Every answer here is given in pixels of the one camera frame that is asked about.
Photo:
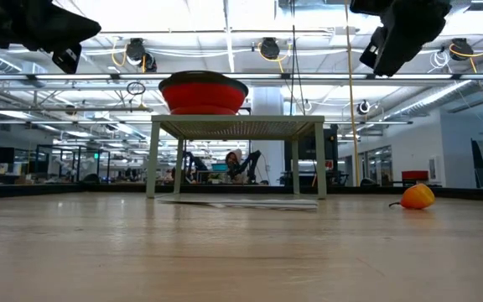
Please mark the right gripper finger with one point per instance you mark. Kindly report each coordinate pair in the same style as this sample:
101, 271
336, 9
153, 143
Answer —
413, 33

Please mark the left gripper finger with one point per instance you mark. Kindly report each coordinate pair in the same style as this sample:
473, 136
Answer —
65, 29

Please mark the red collapsible bowl grey rim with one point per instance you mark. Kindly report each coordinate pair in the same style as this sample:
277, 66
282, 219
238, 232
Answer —
203, 96

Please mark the red box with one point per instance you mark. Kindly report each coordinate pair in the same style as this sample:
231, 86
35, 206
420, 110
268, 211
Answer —
414, 175

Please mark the green perforated metal shelf riser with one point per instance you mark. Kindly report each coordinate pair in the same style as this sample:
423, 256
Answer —
237, 121

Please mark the person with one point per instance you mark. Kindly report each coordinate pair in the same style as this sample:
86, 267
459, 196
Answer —
234, 161

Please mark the teal computer screen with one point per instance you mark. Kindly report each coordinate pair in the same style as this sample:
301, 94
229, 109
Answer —
219, 167

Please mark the black background rig frame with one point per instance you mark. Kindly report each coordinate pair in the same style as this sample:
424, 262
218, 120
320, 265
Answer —
78, 147

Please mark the black aluminium rig frame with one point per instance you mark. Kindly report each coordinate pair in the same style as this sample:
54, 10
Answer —
371, 189

